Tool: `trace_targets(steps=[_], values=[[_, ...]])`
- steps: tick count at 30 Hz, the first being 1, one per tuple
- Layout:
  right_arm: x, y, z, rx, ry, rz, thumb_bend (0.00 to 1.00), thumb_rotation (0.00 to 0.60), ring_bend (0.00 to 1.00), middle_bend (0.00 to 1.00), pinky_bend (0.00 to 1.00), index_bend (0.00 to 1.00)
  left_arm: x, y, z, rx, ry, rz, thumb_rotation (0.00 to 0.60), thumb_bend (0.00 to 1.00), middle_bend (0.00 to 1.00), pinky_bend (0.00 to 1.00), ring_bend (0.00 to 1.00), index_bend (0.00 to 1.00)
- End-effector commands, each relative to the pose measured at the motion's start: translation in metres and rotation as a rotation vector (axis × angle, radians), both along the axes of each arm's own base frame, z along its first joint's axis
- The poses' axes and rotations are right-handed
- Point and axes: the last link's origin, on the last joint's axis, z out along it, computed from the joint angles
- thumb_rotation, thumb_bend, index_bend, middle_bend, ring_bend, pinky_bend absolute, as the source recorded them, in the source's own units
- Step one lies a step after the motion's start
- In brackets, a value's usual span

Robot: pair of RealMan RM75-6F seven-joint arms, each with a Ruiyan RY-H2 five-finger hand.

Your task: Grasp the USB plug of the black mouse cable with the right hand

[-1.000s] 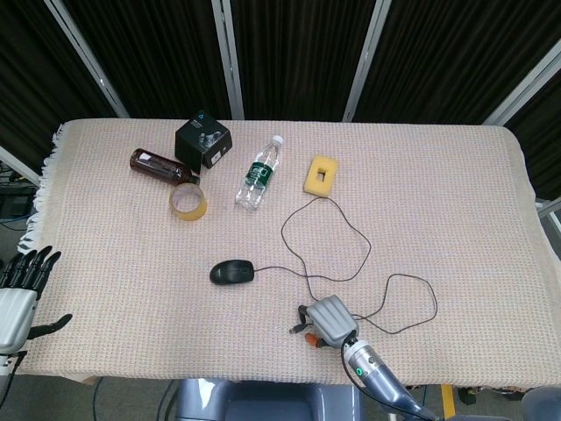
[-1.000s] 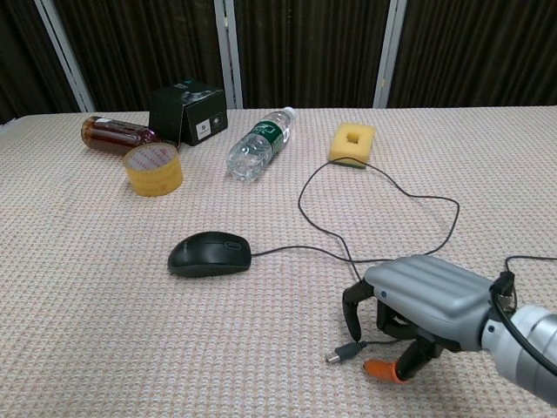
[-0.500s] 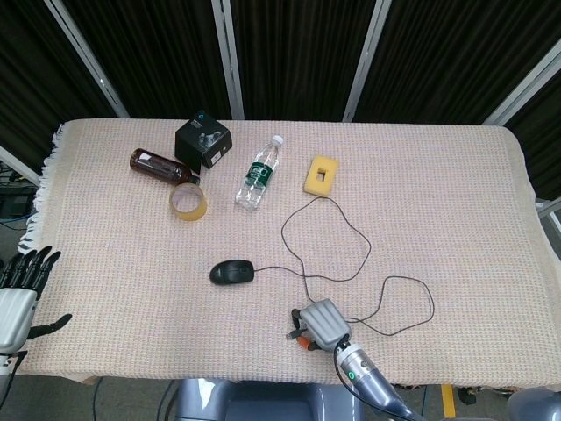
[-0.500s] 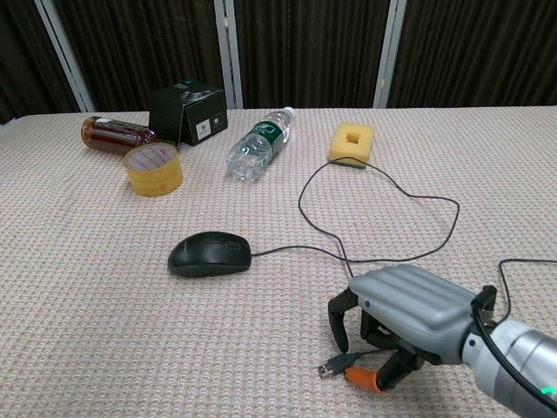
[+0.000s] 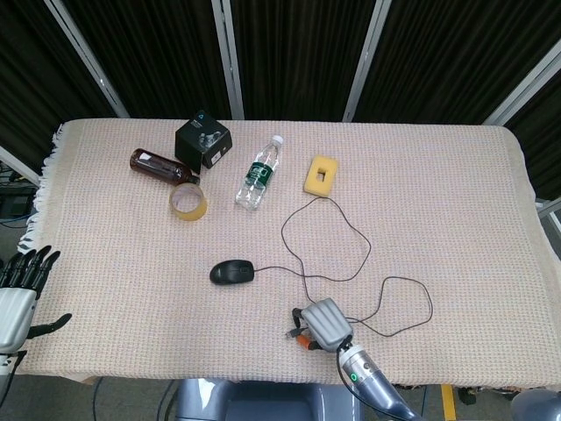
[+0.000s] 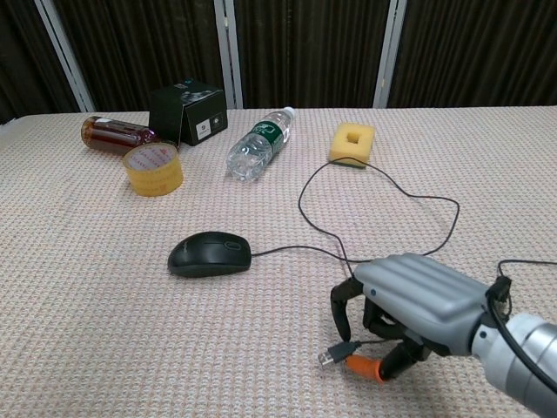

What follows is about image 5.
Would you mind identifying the left grey five-finger robot hand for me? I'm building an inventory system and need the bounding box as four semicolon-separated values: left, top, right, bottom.
0;245;74;354

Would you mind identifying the right grey five-finger robot hand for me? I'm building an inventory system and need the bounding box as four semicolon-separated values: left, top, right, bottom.
291;297;355;354

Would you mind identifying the thin black mouse cable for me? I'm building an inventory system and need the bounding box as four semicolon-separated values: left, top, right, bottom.
253;195;434;339

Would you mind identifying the grey robot shoulder cover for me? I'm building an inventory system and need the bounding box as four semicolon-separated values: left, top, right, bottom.
510;389;561;421

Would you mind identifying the black computer mouse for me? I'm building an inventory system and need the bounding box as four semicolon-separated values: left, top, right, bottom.
209;259;256;287

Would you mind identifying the grey robot torso base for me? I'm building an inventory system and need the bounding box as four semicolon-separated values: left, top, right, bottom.
174;377;363;421

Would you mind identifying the beige woven tablecloth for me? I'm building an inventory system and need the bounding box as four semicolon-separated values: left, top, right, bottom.
17;118;549;391

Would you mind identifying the yellow sponge with square hole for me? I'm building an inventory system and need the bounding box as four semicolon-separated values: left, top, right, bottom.
302;153;340;196

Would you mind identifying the clear water bottle green label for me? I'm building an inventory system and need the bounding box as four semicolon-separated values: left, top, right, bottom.
234;134;285;212

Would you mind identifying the yellow packing tape roll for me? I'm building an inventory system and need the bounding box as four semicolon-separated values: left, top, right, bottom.
168;182;209;224

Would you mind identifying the brown liquid bottle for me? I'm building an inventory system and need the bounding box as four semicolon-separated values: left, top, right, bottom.
129;148;202;185

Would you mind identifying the black cardboard box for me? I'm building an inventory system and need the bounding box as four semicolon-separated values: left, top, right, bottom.
174;110;233;173

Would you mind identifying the black pleated curtain panel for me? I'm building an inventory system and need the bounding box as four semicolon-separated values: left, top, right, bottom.
352;0;561;124
503;91;561;201
60;0;232;119
230;0;378;122
0;0;119;163

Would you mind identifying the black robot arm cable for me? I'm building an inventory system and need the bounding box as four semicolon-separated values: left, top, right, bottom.
335;346;413;421

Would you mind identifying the white frame post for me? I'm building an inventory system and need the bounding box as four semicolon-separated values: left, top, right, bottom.
43;0;131;119
211;0;245;120
0;146;41;186
341;0;393;123
534;199;561;255
483;41;561;126

